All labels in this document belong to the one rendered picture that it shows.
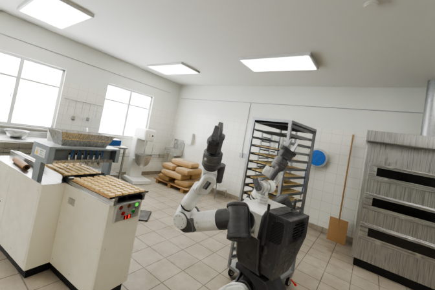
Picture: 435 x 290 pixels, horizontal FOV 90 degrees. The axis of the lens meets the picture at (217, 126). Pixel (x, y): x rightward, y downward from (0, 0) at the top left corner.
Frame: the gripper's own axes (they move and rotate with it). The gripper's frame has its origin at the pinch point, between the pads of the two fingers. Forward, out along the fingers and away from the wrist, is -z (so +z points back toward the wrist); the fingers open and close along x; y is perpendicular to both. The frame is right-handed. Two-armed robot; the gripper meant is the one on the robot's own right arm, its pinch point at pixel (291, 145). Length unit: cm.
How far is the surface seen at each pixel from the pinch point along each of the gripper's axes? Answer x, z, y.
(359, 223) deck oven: -247, 16, 124
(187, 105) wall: 24, 8, 583
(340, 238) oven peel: -305, 59, 183
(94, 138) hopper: 123, 99, 121
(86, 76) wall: 262, 84, 429
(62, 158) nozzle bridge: 134, 125, 103
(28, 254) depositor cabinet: 107, 200, 76
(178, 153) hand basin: -30, 145, 537
